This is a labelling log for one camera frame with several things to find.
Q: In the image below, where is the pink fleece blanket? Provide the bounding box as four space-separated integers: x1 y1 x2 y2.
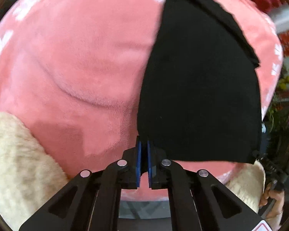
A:
0 0 285 202

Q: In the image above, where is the black garment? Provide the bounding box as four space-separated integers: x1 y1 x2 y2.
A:
137 0 261 163

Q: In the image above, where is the person's right hand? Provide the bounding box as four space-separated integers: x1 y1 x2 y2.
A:
259 182 285 221

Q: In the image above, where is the cream fluffy blanket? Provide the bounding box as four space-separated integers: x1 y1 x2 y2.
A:
0 112 68 230

